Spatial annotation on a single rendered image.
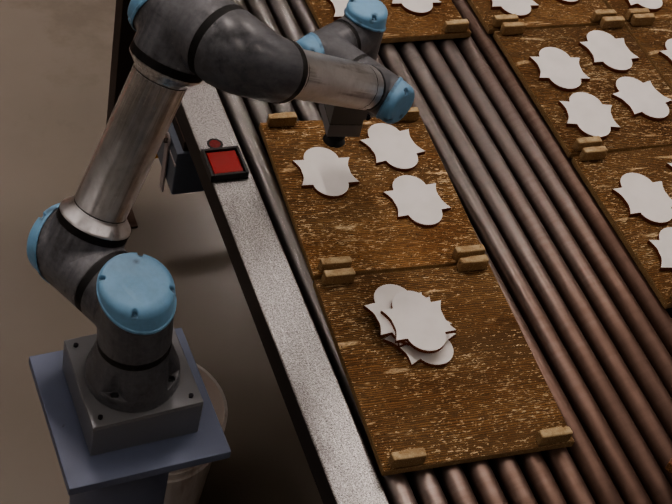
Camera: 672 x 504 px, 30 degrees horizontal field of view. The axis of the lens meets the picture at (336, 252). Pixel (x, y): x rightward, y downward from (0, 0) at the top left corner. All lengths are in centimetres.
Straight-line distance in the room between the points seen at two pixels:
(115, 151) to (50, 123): 199
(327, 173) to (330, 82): 58
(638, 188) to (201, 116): 91
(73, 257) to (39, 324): 141
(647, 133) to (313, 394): 108
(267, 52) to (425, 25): 119
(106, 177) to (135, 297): 18
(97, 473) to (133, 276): 34
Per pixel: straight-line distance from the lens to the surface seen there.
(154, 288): 188
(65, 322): 334
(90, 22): 425
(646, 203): 264
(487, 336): 227
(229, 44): 174
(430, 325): 220
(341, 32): 216
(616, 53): 301
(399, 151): 254
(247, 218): 237
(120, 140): 187
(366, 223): 238
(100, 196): 191
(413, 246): 237
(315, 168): 245
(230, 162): 245
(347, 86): 194
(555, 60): 292
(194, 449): 209
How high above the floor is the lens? 260
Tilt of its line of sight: 46 degrees down
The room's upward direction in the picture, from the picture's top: 16 degrees clockwise
